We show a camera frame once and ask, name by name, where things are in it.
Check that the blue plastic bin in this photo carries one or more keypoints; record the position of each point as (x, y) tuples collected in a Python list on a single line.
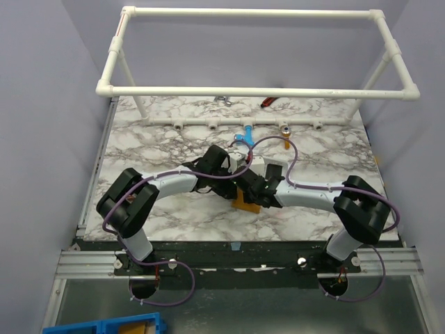
[(112, 325)]

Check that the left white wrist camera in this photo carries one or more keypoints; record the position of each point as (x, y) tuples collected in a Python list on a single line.
[(236, 160)]

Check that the metal clamp fitting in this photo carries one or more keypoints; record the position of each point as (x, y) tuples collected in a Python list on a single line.
[(225, 100)]

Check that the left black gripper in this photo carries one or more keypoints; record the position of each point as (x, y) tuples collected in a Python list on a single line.
[(228, 191)]

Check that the red handled tool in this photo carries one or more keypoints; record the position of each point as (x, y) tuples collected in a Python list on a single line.
[(268, 101)]

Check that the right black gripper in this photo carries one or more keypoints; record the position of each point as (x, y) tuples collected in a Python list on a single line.
[(252, 186)]

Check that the blue pipe valve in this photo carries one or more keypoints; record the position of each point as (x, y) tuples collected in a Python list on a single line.
[(247, 136)]

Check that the aluminium rail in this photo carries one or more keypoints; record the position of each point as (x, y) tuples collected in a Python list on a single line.
[(85, 265)]

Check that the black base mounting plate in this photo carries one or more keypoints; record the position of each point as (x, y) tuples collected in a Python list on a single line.
[(176, 265)]

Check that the white plastic basket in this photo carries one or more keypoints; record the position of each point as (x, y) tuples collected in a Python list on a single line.
[(274, 163)]

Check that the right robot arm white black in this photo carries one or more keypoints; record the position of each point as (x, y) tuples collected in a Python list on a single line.
[(361, 210)]

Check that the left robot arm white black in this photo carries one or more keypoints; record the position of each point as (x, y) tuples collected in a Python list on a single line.
[(127, 203)]

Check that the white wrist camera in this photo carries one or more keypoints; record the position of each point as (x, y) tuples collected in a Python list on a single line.
[(258, 166), (236, 160)]

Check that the white PVC pipe frame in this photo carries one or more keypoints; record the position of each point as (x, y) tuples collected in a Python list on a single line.
[(391, 80)]

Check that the tan leather card holder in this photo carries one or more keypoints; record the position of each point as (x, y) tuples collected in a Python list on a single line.
[(240, 204)]

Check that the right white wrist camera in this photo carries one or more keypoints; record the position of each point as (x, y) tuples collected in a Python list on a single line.
[(258, 166)]

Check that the gold pipe valve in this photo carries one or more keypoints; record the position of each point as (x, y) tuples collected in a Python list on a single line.
[(286, 133)]

